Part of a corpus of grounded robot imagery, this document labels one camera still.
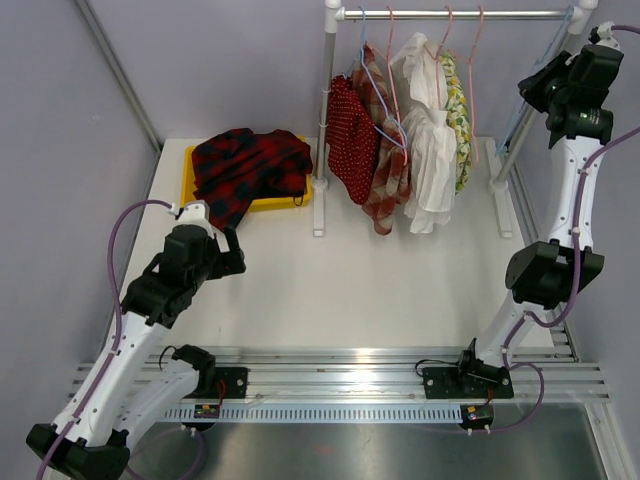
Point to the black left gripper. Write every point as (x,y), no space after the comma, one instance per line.
(232,260)

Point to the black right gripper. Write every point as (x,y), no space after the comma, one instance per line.
(531,87)

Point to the blue wire hanger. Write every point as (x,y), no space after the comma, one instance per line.
(518,107)

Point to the dark red plaid skirt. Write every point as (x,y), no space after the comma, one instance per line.
(250,170)

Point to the pink wire hanger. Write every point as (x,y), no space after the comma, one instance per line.
(471,70)

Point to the lemon print skirt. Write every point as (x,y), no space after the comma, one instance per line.
(457,119)

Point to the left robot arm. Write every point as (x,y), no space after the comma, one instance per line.
(94,435)

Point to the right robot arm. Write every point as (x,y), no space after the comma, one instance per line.
(544,279)

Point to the white pleated skirt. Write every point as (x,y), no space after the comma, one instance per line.
(422,95)

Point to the red polka dot skirt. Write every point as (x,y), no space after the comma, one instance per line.
(352,140)

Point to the beige red plaid skirt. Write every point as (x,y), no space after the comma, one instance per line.
(390,187)

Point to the yellow plastic tray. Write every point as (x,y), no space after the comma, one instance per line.
(300,192)

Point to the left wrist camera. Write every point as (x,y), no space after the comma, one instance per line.
(193,213)

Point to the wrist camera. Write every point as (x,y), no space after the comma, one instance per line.
(602,35)
(193,213)

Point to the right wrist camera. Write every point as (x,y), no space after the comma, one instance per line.
(602,35)

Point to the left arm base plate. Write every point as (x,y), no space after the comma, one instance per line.
(231,382)

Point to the white slotted cable duct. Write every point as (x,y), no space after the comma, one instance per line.
(316,414)

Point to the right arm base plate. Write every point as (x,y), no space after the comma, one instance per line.
(449,383)

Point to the aluminium mounting rail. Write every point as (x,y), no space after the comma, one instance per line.
(296,365)

